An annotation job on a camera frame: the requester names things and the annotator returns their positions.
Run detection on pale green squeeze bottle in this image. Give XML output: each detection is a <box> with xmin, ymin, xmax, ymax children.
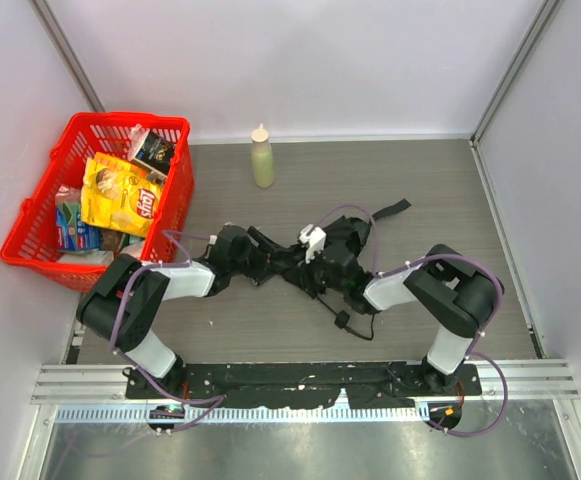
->
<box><xmin>250</xmin><ymin>124</ymin><xmax>275</xmax><ymax>188</ymax></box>

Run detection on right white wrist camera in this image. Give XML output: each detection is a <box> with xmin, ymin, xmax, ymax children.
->
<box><xmin>298</xmin><ymin>224</ymin><xmax>327</xmax><ymax>264</ymax></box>

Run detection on red plastic shopping basket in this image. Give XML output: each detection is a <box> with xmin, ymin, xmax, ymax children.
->
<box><xmin>0</xmin><ymin>112</ymin><xmax>194</xmax><ymax>292</ymax></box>

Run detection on black and white snack box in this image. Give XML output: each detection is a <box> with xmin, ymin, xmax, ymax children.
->
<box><xmin>127</xmin><ymin>129</ymin><xmax>175</xmax><ymax>181</ymax></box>

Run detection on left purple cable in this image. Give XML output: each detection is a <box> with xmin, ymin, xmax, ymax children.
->
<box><xmin>108</xmin><ymin>229</ymin><xmax>227</xmax><ymax>441</ymax></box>

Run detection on yellow Lays chip bag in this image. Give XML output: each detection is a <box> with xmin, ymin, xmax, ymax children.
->
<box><xmin>81</xmin><ymin>152</ymin><xmax>163</xmax><ymax>238</ymax></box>

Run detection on purple cable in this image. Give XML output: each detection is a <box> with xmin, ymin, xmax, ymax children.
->
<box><xmin>108</xmin><ymin>229</ymin><xmax>227</xmax><ymax>441</ymax></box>
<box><xmin>314</xmin><ymin>202</ymin><xmax>509</xmax><ymax>441</ymax></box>

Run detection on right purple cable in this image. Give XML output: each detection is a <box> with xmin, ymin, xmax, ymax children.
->
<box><xmin>314</xmin><ymin>202</ymin><xmax>509</xmax><ymax>441</ymax></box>

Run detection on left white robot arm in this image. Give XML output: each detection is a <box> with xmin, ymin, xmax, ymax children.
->
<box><xmin>76</xmin><ymin>224</ymin><xmax>283</xmax><ymax>397</ymax></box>

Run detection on blue snack package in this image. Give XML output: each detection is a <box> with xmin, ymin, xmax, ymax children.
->
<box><xmin>55</xmin><ymin>202</ymin><xmax>100</xmax><ymax>254</ymax></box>

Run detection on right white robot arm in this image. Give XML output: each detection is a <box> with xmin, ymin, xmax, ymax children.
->
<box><xmin>300</xmin><ymin>243</ymin><xmax>504</xmax><ymax>394</ymax></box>

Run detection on white slotted cable duct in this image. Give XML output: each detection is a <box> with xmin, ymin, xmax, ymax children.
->
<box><xmin>55</xmin><ymin>403</ymin><xmax>430</xmax><ymax>425</ymax></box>

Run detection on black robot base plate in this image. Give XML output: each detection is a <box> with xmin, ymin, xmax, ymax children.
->
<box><xmin>125</xmin><ymin>360</ymin><xmax>484</xmax><ymax>411</ymax></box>

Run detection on white plastic bag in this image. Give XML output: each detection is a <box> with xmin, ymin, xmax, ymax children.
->
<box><xmin>57</xmin><ymin>240</ymin><xmax>145</xmax><ymax>267</ymax></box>

